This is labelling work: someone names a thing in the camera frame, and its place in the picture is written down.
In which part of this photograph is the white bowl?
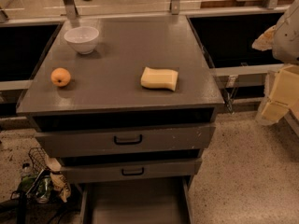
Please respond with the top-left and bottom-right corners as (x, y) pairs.
(64, 26), (99, 54)

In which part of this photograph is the grey top drawer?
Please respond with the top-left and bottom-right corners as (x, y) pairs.
(36, 124), (215, 158)

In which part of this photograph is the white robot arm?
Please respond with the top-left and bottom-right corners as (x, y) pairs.
(252, 0), (299, 125)

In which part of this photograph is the grey drawer cabinet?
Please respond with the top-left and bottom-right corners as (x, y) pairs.
(16, 15), (225, 185)

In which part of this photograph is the orange fruit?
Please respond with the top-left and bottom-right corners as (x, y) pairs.
(50, 68), (71, 87)

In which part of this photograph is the grey middle drawer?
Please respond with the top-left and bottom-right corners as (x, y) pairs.
(61, 158), (202, 183)

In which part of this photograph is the plastic bottle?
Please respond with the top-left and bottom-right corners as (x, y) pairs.
(21, 162), (32, 179)

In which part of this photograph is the cream patterned bag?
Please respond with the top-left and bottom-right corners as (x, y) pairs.
(45, 156), (71, 203)

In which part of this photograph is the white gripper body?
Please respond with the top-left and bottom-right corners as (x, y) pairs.
(252, 25), (276, 51)

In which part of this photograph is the black wire basket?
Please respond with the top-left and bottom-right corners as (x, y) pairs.
(28, 147), (47, 173)

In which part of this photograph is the yellow sponge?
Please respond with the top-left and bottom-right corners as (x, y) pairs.
(140, 67), (178, 91)

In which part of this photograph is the grey drawer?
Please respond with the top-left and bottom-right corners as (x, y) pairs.
(61, 158), (202, 183)
(80, 177), (193, 224)
(36, 124), (215, 158)

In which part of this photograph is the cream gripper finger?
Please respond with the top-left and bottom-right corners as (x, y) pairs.
(269, 64), (299, 107)
(261, 101), (289, 122)

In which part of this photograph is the metal railing frame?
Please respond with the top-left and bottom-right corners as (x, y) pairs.
(0, 0), (299, 91)

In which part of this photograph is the green snack bag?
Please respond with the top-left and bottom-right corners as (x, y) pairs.
(17, 173), (53, 203)

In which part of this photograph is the grey bottom drawer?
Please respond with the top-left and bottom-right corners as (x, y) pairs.
(80, 177), (193, 224)

